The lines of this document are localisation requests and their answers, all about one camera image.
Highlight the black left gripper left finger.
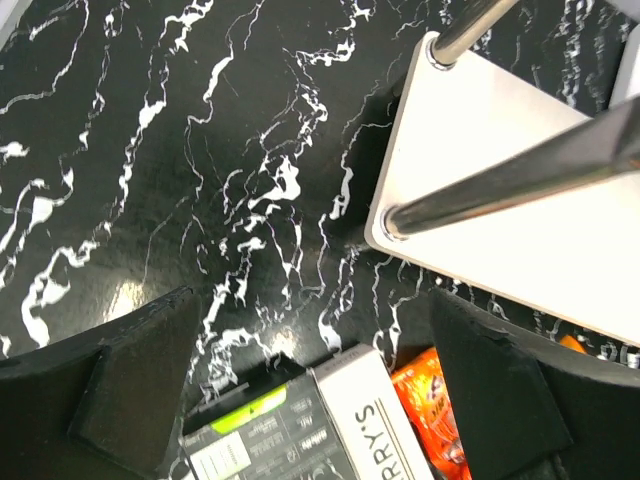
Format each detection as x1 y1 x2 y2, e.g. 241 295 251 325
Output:
1 287 200 479

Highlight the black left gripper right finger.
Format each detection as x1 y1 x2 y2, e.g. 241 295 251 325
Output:
429 289 639 479

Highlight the orange Bic razor pack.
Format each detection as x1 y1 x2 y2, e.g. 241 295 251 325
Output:
392 347 471 479

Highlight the black green Gillette box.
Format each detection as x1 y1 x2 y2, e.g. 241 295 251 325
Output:
181 373 357 480

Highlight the white two-tier shelf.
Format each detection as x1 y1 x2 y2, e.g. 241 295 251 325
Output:
364 1 639 344

